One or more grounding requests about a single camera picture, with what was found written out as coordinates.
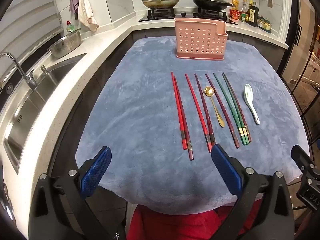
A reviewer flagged white hanging towel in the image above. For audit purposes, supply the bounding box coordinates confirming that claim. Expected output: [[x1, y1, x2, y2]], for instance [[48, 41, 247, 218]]
[[78, 0, 100, 32]]

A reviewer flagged person's red clothing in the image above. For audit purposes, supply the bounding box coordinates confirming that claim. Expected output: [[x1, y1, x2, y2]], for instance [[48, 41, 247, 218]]
[[126, 200, 263, 240]]

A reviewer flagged metal colander bowl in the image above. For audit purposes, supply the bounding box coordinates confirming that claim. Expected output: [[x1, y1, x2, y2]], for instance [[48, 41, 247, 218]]
[[47, 28, 82, 59]]

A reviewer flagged green chopstick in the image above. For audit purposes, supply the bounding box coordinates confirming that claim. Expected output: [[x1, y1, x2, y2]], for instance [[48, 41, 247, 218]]
[[213, 72, 247, 145], [222, 72, 252, 143]]

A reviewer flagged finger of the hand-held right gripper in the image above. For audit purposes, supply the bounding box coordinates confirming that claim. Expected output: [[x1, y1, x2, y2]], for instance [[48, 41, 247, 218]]
[[291, 144, 318, 178]]

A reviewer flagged black gas stove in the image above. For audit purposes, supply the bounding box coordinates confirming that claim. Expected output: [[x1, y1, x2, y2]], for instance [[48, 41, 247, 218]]
[[138, 6, 239, 26]]

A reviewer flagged pink plastic utensil holder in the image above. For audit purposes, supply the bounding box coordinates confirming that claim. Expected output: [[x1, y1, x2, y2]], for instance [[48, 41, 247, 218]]
[[174, 18, 228, 62]]

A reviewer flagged stainless steel sink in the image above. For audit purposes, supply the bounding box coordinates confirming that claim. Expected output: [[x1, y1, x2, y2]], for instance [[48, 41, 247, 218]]
[[2, 52, 88, 174]]

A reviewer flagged red chopstick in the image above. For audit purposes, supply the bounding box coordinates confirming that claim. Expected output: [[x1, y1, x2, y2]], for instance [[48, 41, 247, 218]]
[[185, 73, 212, 153], [171, 72, 188, 151], [174, 76, 194, 161]]

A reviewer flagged blue grey table cloth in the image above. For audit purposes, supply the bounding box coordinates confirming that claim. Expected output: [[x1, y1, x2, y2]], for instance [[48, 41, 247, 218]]
[[74, 36, 311, 216]]

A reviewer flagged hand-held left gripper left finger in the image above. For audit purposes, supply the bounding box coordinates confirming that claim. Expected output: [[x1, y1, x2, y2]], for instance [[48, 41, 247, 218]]
[[28, 146, 112, 240]]

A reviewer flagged white ceramic spoon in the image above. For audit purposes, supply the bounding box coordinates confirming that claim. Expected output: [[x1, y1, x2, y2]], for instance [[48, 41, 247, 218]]
[[244, 83, 261, 125]]

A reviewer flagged gold metal spoon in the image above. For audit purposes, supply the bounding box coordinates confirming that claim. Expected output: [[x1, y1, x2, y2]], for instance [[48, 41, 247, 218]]
[[204, 86, 225, 128]]

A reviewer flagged maroon chopstick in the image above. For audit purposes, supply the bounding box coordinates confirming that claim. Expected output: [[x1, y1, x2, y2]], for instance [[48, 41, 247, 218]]
[[205, 73, 240, 149], [194, 73, 216, 153]]

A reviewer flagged chrome faucet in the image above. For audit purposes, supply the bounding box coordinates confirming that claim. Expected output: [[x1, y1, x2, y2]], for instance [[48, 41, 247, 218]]
[[0, 51, 38, 91]]

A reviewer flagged purple hanging cloth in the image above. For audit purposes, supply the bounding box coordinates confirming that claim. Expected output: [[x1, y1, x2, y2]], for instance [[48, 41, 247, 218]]
[[69, 0, 81, 14]]

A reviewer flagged black framed glass door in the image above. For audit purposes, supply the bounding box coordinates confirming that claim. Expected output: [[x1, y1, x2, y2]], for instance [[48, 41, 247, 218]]
[[281, 0, 320, 155]]

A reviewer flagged cluster of condiment bottles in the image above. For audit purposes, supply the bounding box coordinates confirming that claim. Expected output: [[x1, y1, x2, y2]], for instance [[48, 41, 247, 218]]
[[229, 0, 273, 34]]

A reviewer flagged white window blind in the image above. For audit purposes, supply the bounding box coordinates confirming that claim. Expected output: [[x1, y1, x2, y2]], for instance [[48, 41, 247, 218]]
[[0, 0, 63, 55]]

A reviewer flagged black wok with glass lid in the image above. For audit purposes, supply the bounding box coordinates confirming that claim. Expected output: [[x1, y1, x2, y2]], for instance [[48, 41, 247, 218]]
[[191, 0, 238, 12]]

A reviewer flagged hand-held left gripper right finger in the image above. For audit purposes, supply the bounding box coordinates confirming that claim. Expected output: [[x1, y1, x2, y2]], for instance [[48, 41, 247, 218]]
[[211, 143, 297, 240]]

